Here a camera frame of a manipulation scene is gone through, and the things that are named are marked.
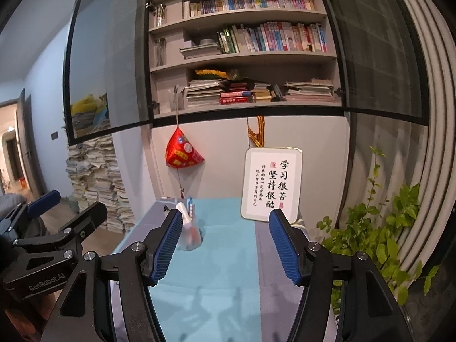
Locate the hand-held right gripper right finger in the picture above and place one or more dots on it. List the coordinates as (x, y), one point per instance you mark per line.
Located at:
(285, 251)

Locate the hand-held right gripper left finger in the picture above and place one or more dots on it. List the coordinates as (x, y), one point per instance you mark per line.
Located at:
(165, 253)

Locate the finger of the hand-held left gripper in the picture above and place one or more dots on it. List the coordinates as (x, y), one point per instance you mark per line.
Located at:
(44, 201)
(87, 221)

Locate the translucent plastic cup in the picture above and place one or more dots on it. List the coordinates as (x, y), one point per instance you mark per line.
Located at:
(192, 237)

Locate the orange highlighter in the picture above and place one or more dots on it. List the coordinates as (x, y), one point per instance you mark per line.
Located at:
(195, 237)

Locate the blue pen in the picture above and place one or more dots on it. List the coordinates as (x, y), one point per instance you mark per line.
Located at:
(190, 205)

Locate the pale green bin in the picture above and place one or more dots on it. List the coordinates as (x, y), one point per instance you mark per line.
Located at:
(73, 205)

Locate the grey sofa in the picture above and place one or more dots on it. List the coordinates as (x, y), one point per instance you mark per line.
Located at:
(9, 203)

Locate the tall stack of papers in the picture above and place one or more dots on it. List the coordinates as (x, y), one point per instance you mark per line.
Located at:
(99, 185)

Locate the grey room door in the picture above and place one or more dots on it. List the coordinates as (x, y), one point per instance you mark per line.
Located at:
(30, 149)

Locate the teal and grey tablecloth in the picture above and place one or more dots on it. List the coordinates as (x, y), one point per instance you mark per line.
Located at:
(221, 256)

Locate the framed calligraphy sign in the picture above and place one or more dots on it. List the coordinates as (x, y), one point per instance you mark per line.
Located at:
(272, 185)

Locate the red pyramid hanging ornament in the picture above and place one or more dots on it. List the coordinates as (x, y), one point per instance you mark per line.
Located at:
(183, 155)

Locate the green leafy plant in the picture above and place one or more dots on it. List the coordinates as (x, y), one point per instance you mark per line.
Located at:
(384, 242)

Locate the yellow plush toy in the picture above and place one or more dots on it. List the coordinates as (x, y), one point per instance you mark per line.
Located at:
(85, 105)

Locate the gold striped medal ribbon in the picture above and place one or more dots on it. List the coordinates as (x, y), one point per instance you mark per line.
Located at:
(257, 131)

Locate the grey bookcase cabinet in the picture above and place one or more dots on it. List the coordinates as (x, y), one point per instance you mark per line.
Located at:
(221, 131)

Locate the glass jar with pens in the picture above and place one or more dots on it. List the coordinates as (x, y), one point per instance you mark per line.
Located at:
(177, 99)

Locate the small stack of books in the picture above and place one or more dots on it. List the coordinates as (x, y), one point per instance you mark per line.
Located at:
(267, 92)

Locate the stack of red books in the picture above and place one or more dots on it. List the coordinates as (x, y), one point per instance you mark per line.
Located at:
(235, 98)

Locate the stack of magazines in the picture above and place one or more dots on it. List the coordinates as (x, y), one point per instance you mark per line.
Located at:
(310, 91)
(203, 94)

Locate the clear glass bottle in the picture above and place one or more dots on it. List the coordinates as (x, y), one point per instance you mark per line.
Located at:
(160, 51)

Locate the yellow flower garland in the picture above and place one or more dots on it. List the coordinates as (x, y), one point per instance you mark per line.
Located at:
(213, 73)

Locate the stack of grey books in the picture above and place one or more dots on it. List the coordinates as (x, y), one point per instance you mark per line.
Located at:
(199, 51)

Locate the row of books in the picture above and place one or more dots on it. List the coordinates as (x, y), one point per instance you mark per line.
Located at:
(278, 37)
(249, 3)

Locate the grey tape roll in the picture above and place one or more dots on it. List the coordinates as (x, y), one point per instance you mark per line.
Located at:
(207, 41)

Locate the clear glass jar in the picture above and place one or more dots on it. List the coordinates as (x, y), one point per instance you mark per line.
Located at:
(160, 16)

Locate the black wall switch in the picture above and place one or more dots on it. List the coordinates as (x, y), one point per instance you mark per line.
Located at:
(54, 135)

